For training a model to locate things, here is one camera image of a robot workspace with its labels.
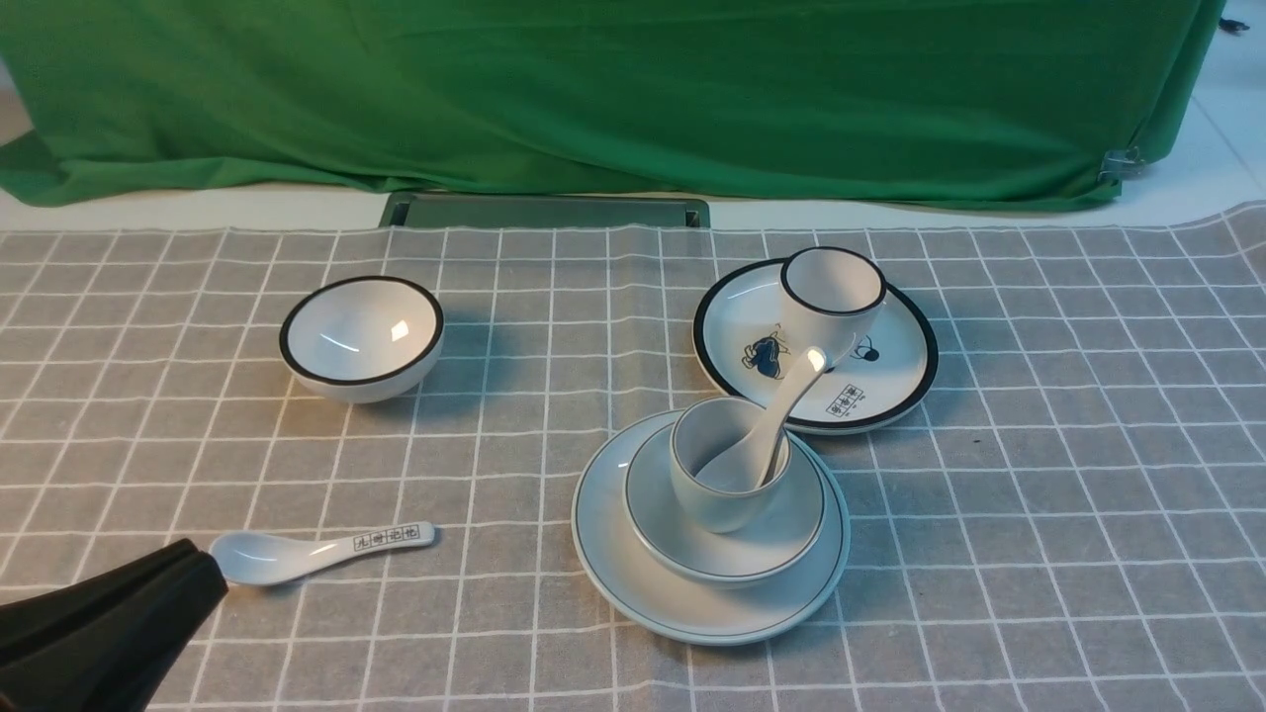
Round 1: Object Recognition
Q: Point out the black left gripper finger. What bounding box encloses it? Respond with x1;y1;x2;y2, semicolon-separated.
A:
1;538;203;644
1;554;227;711

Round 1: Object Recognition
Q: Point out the small pale blue bowl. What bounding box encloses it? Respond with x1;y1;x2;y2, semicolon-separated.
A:
624;424;827;587

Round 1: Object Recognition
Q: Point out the pale blue cup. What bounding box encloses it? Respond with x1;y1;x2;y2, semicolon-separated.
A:
668;397;791;533

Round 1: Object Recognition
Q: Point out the white ceramic spoon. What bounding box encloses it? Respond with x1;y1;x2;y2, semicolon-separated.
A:
695;347;825;492

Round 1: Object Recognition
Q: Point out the white spoon with characters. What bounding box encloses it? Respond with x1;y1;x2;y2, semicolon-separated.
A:
209;522;438;587

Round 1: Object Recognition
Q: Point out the black rimmed white bowl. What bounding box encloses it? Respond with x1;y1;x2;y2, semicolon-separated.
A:
279;275;446;404

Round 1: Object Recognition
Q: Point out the grey metal floor tray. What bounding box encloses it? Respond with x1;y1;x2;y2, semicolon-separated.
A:
379;191;711;229

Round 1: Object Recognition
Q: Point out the large pale blue plate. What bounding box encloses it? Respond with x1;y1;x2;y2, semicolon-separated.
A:
571;410;851;646

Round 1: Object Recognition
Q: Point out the black rimmed picture plate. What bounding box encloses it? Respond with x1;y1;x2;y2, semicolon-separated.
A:
693;258;939;436

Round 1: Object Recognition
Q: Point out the black rimmed white cup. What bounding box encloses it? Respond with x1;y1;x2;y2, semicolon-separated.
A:
779;247;889;367

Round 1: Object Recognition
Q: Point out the grey checked tablecloth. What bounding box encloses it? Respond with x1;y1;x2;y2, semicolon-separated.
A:
3;203;1263;711

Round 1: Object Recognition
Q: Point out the green backdrop cloth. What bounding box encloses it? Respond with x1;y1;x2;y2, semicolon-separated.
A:
3;1;1222;213

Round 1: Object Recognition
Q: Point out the metal binder clip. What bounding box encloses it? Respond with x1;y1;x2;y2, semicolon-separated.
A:
1096;147;1148;182

